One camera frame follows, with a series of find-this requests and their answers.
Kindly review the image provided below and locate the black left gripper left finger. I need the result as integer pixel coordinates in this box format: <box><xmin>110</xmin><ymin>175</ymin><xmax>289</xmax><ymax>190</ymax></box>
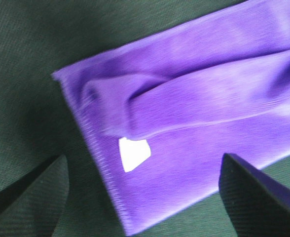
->
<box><xmin>0</xmin><ymin>156</ymin><xmax>69</xmax><ymax>237</ymax></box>

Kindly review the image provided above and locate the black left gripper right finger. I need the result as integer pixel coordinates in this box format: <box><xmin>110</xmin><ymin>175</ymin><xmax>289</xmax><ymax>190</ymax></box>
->
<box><xmin>218</xmin><ymin>153</ymin><xmax>290</xmax><ymax>237</ymax></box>

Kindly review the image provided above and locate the purple microfiber towel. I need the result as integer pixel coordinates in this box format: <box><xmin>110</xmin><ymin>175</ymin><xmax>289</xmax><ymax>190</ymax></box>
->
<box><xmin>53</xmin><ymin>0</ymin><xmax>290</xmax><ymax>236</ymax></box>

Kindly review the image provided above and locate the black fabric table cover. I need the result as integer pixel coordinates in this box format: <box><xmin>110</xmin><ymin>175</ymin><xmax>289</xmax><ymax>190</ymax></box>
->
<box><xmin>0</xmin><ymin>0</ymin><xmax>290</xmax><ymax>237</ymax></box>

